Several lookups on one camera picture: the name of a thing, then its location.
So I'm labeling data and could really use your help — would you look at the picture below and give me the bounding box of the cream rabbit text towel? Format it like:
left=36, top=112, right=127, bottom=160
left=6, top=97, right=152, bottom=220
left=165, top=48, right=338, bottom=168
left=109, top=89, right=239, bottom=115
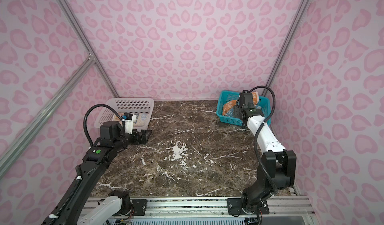
left=113, top=112, right=151, bottom=127

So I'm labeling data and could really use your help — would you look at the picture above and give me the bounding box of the teal patterned towel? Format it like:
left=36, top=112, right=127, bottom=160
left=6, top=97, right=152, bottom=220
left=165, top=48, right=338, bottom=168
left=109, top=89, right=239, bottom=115
left=225, top=108, right=239, bottom=119

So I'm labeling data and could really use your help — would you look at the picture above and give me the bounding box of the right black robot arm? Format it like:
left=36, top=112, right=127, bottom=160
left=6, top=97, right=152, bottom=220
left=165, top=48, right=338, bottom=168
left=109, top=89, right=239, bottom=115
left=234, top=90, right=297, bottom=216

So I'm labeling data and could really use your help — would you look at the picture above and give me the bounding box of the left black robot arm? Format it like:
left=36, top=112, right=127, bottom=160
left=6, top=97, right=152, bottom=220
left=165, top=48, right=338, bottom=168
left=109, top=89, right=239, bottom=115
left=42, top=121, right=152, bottom=225

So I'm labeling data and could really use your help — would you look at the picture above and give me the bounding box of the orange patterned towel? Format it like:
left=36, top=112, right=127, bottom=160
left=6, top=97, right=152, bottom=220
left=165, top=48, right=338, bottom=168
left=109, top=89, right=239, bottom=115
left=222, top=91, right=259, bottom=116

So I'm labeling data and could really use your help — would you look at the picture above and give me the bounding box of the teal plastic basket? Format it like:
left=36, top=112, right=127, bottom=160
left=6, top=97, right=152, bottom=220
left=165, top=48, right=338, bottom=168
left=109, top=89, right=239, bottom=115
left=216, top=90, right=272, bottom=126

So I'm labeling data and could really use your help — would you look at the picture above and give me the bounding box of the white plastic basket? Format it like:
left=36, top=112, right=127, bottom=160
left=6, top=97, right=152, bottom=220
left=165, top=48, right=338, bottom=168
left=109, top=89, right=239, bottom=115
left=94, top=98, right=154, bottom=131

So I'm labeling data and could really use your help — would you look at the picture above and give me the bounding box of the left diagonal aluminium strut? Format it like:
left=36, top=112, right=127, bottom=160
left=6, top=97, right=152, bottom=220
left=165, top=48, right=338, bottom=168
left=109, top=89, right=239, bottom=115
left=1, top=55, right=95, bottom=178

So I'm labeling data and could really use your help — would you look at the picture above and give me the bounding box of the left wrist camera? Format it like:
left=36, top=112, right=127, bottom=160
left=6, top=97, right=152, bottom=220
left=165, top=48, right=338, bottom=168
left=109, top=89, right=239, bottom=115
left=122, top=113, right=137, bottom=135

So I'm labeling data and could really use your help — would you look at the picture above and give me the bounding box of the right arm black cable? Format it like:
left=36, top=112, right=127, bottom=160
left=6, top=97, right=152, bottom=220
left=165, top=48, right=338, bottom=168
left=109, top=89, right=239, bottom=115
left=248, top=85, right=280, bottom=193

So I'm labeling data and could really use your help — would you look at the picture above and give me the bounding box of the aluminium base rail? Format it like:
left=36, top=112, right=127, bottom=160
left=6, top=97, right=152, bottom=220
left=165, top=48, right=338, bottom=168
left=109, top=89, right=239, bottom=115
left=55, top=196, right=320, bottom=225

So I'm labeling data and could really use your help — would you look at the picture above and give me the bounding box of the right corner aluminium post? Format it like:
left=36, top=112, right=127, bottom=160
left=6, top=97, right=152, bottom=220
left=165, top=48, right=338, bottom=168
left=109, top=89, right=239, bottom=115
left=266, top=0, right=312, bottom=87

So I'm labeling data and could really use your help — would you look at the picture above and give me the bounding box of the corner aluminium post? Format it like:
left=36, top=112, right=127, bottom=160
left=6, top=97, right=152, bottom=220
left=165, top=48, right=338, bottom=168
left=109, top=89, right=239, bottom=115
left=266, top=0, right=312, bottom=87
left=56, top=0, right=120, bottom=98

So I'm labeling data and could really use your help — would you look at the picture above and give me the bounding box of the left corner aluminium post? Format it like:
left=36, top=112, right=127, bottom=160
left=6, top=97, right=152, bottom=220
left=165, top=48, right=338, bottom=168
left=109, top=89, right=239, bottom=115
left=56, top=0, right=120, bottom=98

